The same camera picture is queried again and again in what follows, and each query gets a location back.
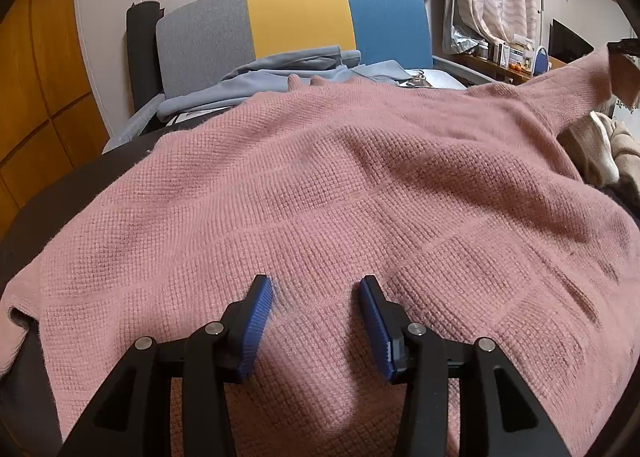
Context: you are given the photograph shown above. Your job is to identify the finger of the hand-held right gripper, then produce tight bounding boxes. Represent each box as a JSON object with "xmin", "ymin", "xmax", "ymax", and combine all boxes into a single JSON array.
[{"xmin": 606, "ymin": 38, "xmax": 640, "ymax": 58}]

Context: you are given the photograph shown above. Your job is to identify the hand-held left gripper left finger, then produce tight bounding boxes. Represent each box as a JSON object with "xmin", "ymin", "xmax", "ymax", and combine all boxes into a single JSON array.
[{"xmin": 57, "ymin": 274, "xmax": 274, "ymax": 457}]

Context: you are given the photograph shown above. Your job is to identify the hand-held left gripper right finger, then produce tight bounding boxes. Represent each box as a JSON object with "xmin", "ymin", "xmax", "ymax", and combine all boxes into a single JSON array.
[{"xmin": 358, "ymin": 275, "xmax": 571, "ymax": 457}]

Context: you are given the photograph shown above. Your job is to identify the pink knitted sweater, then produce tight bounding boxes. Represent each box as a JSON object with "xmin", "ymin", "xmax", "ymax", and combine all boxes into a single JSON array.
[{"xmin": 0, "ymin": 44, "xmax": 640, "ymax": 457}]

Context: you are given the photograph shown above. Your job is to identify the black monitor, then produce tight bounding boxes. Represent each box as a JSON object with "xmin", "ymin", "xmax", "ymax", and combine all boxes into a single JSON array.
[{"xmin": 549, "ymin": 18, "xmax": 596, "ymax": 65}]

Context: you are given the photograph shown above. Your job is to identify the cream fluffy sweater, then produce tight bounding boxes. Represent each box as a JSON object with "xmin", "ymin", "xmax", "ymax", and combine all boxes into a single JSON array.
[{"xmin": 556, "ymin": 111, "xmax": 640, "ymax": 188}]

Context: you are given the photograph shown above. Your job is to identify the cluttered wooden shelf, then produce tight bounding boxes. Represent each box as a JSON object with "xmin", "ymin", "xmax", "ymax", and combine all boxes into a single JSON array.
[{"xmin": 452, "ymin": 49, "xmax": 566, "ymax": 85}]

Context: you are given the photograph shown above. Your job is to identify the light grey garment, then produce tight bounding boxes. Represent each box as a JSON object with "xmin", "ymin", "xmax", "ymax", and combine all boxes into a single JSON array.
[{"xmin": 157, "ymin": 44, "xmax": 426, "ymax": 120}]

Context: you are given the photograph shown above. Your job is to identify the black rolled mat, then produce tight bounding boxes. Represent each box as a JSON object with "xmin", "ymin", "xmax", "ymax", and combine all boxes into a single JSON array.
[{"xmin": 125, "ymin": 1, "xmax": 166, "ymax": 112}]

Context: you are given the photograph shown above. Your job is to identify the grey yellow blue chair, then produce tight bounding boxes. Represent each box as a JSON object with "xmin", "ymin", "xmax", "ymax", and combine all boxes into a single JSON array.
[{"xmin": 102, "ymin": 0, "xmax": 496, "ymax": 155}]

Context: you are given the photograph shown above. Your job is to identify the orange wooden wardrobe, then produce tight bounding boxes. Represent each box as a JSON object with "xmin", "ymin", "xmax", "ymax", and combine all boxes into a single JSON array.
[{"xmin": 0, "ymin": 0, "xmax": 111, "ymax": 238}]

